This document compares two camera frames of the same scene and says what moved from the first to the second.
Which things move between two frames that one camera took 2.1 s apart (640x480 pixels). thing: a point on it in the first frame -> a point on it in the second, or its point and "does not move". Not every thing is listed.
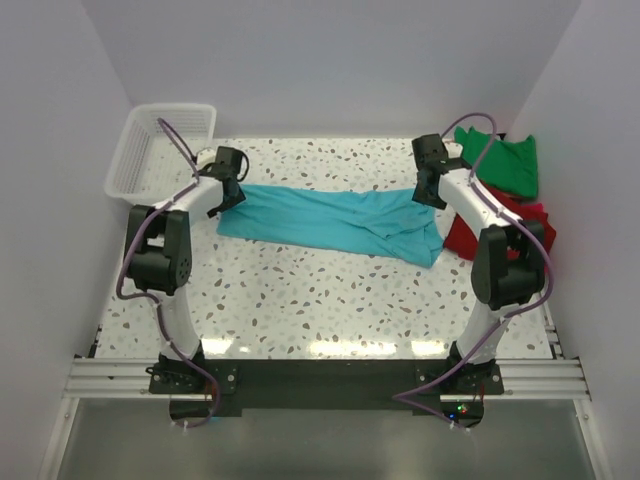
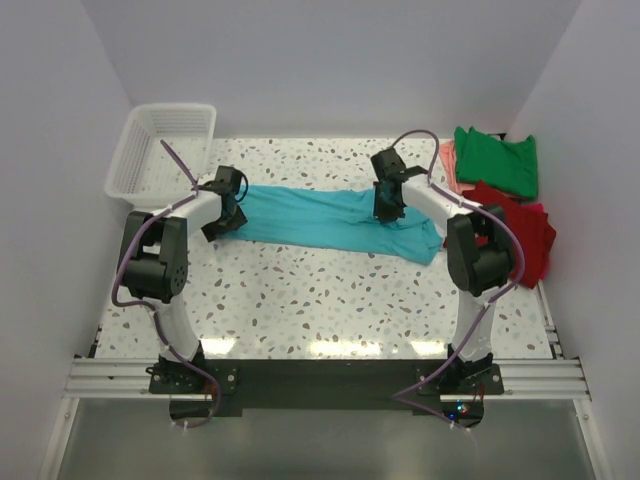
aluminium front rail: (525, 380) does not move
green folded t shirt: (510, 167) does not move
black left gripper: (238, 199) -> (211, 231)
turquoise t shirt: (389, 225) does not move
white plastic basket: (146, 164) does not move
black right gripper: (421, 197) -> (384, 215)
